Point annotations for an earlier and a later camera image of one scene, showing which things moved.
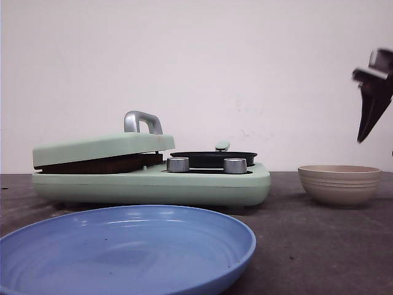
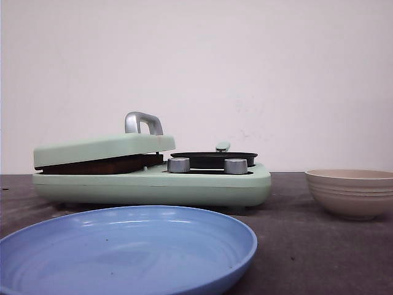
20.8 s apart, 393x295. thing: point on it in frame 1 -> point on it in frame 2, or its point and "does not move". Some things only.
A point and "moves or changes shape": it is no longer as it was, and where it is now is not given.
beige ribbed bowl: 341,185 moves or changes shape
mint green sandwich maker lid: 142,134 does not move
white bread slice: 112,165 does not move
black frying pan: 213,159 does not move
